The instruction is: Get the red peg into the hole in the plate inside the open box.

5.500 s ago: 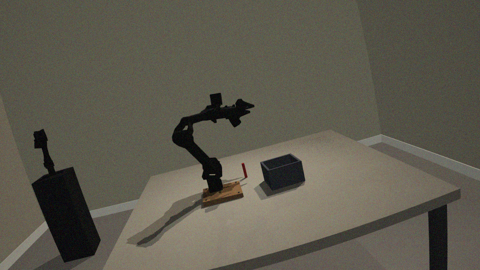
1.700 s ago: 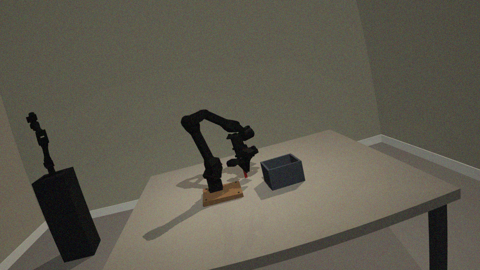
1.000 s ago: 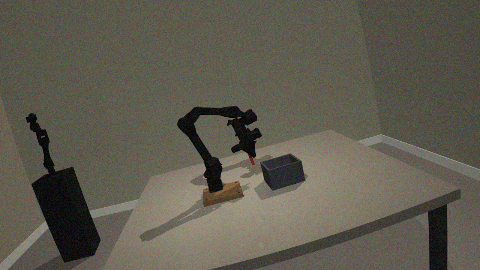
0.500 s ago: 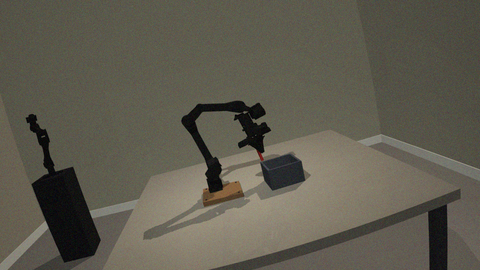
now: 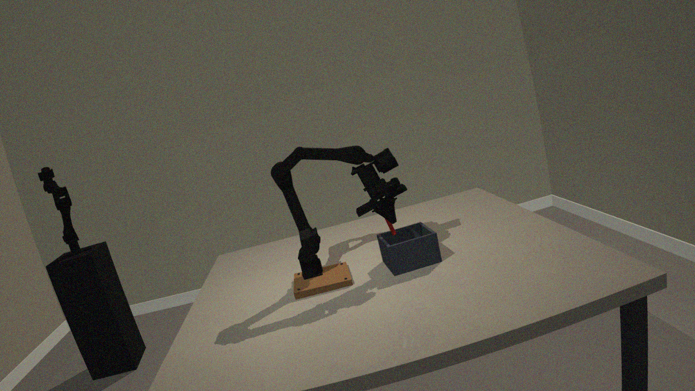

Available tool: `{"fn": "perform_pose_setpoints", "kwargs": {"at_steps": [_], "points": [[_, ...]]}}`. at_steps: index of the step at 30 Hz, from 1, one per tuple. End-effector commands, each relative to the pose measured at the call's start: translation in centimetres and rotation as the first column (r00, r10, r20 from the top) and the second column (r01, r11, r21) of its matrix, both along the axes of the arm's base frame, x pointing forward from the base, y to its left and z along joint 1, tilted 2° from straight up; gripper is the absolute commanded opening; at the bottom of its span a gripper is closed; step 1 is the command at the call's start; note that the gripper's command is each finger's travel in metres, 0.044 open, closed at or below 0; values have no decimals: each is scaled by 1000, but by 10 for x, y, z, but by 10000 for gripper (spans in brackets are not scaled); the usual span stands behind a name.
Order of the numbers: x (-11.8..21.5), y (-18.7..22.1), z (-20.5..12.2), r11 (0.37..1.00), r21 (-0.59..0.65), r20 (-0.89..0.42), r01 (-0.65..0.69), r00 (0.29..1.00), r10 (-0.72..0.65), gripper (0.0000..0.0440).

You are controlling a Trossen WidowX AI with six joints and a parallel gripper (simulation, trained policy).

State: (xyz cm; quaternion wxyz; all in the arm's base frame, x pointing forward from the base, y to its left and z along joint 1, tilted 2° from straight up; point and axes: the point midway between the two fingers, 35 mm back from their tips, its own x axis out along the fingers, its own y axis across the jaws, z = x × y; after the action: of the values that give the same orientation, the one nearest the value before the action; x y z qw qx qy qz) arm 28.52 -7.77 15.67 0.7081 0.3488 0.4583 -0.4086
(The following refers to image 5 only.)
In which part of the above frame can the dark red peg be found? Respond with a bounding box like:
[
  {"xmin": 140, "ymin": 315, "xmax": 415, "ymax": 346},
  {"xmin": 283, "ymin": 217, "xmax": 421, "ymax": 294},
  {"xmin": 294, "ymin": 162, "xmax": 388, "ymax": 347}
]
[{"xmin": 385, "ymin": 219, "xmax": 397, "ymax": 236}]

